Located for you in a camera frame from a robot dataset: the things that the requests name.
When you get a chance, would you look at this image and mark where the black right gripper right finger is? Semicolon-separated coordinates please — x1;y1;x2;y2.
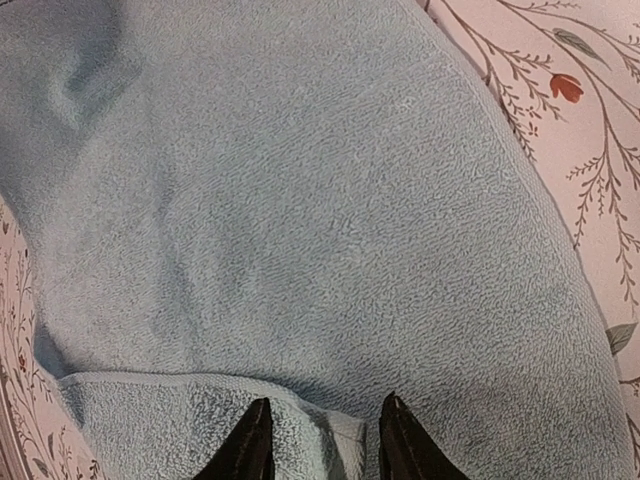
378;392;468;480

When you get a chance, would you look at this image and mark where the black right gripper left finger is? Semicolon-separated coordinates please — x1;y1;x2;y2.
193;398;275;480

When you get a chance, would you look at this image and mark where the light blue towel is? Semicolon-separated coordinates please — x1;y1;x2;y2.
0;0;636;480

